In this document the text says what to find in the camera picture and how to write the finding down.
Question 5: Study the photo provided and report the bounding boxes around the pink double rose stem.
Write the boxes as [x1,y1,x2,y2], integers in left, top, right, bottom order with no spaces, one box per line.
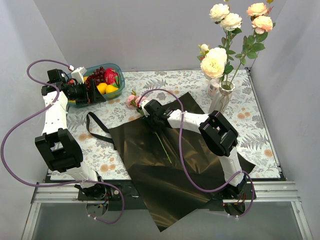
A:
[126,90,172,164]

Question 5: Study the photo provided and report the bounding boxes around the black paper cone wrapper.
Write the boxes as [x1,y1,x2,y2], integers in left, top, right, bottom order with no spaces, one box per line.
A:
[108,91,256,233]

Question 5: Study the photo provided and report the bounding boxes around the white rose stem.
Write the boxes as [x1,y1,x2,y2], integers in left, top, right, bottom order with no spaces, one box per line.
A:
[198,43,234,84]

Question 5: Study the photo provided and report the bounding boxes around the cream bud flower stem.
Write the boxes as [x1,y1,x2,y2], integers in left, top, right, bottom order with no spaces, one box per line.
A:
[209,0,242,90]

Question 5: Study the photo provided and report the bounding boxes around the peach rose stem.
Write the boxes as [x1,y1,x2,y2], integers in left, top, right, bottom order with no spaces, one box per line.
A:
[230,0,276,85]

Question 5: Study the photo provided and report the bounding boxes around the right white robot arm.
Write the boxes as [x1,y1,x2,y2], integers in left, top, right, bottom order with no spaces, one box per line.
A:
[139,99,247,199]

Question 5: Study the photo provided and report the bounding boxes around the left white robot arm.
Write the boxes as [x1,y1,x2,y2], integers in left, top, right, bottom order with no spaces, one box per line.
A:
[35,67,107,200]

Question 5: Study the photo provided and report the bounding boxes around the white ceramic vase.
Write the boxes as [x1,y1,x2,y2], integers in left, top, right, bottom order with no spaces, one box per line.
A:
[208,80,235,114]

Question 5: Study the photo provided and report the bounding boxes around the yellow lemon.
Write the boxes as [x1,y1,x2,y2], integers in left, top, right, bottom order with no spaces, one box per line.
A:
[97,82,107,95]
[105,84,119,94]

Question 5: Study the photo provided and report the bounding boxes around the dark red grapes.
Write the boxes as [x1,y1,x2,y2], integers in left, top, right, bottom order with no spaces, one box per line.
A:
[83,66,106,90]

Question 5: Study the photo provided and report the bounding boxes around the pink dragon fruit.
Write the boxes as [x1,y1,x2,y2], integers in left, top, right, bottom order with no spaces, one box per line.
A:
[104,68,120,87]

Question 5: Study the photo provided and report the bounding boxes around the floral table mat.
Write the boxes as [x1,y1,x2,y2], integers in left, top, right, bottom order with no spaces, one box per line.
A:
[67,70,280,180]

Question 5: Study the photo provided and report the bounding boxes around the teal plastic fruit basket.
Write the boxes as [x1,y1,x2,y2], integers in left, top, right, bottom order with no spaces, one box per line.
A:
[66,62,126,109]

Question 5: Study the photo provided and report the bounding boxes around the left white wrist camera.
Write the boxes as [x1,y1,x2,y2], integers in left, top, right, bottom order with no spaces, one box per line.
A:
[71,66,87,84]

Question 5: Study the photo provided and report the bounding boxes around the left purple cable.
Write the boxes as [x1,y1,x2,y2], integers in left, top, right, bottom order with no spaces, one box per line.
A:
[1,59,125,225]

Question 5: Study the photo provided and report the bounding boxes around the purple cable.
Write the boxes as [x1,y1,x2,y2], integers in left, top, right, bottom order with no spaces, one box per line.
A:
[1,59,125,225]
[138,88,256,219]

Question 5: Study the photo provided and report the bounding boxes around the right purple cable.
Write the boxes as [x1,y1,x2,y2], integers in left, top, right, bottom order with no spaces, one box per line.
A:
[138,88,256,219]

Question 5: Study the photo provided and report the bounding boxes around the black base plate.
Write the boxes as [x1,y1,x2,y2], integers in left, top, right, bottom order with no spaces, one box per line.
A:
[74,180,256,211]

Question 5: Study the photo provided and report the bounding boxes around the aluminium rail frame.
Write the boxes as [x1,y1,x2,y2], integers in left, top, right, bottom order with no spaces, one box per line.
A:
[21,66,313,240]

